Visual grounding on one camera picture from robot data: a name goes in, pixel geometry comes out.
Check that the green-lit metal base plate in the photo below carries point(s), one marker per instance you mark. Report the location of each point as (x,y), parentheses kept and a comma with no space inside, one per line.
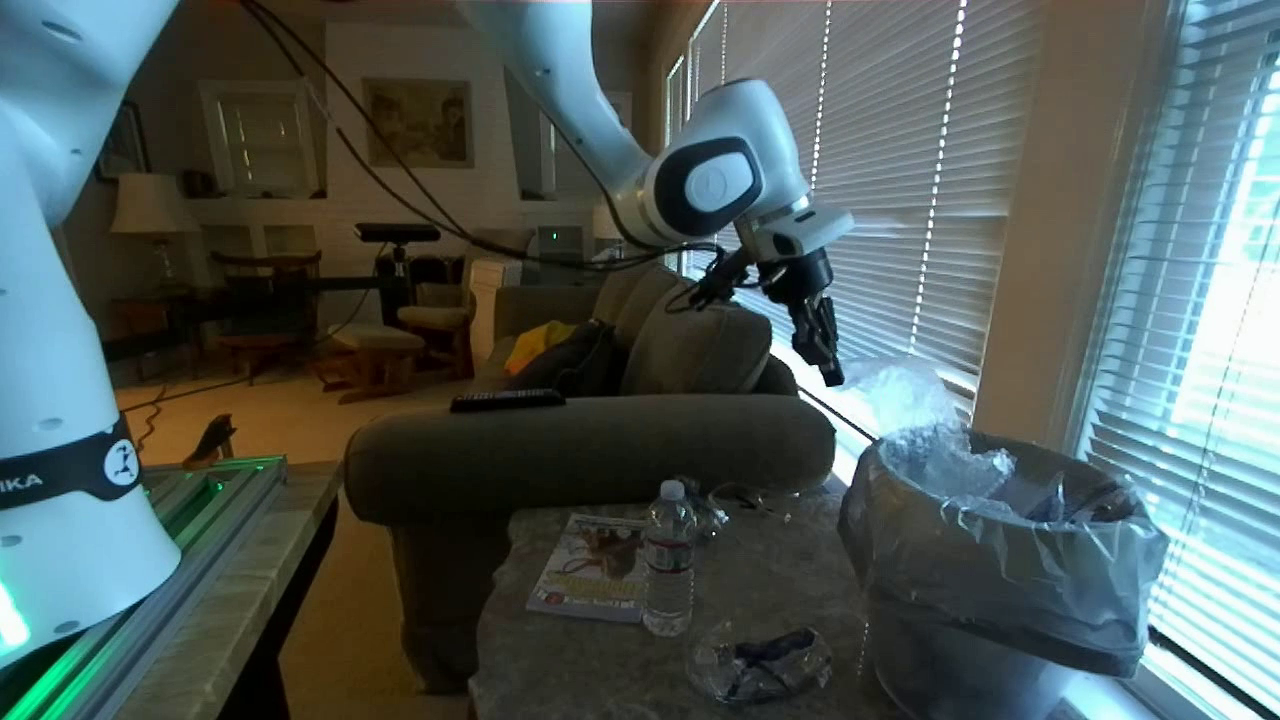
(172,535)

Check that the workbench clamp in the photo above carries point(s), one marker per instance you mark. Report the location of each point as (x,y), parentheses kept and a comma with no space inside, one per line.
(212,440)

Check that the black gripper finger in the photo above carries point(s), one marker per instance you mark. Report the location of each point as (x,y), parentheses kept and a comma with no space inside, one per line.
(818,332)
(834,345)

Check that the olive fabric sofa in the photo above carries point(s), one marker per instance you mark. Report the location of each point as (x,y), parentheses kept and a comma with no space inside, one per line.
(506,460)

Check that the black remote control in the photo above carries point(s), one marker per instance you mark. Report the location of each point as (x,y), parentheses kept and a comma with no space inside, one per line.
(506,400)

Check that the wooden footstool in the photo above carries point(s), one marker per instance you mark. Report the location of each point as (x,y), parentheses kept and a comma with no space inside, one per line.
(374,361)

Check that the bin with plastic liner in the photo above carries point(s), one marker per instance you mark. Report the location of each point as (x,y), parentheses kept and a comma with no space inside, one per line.
(984,600)

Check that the printed magazine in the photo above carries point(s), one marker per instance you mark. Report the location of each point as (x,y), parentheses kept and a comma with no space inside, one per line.
(587,566)

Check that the black stereo camera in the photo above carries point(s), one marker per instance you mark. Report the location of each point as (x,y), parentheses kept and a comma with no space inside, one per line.
(399,233)

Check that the black pillow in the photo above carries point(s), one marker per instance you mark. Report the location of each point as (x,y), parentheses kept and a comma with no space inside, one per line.
(587,361)

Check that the black camera stand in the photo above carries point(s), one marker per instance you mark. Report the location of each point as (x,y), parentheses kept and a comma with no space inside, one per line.
(401,281)

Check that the dark dining chair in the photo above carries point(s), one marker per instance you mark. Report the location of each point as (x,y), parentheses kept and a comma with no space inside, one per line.
(265,314)

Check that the clear bag with black item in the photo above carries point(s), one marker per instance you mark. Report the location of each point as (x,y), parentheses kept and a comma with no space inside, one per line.
(761,663)

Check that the table lamp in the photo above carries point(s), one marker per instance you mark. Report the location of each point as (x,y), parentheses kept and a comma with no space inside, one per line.
(147,204)

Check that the clear plastic water bottle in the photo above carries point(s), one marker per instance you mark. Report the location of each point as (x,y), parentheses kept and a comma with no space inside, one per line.
(668,563)

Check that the narrow window blinds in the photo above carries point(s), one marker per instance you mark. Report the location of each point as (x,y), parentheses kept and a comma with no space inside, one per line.
(1215,332)

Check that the yellow pillow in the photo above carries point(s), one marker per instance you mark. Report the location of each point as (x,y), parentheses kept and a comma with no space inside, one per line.
(531,350)

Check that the framed wall painting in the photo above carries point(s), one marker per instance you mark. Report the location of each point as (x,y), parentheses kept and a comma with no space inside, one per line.
(421,123)

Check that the beige armchair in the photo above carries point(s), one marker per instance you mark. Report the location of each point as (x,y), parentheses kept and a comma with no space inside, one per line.
(442,323)

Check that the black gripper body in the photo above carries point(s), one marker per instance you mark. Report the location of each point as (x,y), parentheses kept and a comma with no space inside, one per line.
(803,273)

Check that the round rubbish can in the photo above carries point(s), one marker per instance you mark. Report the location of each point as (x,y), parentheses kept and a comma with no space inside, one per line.
(962,681)

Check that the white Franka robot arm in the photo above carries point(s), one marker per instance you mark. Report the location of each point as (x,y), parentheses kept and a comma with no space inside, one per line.
(66,400)

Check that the wide window blinds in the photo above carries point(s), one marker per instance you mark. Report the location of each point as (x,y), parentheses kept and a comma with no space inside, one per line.
(923,134)

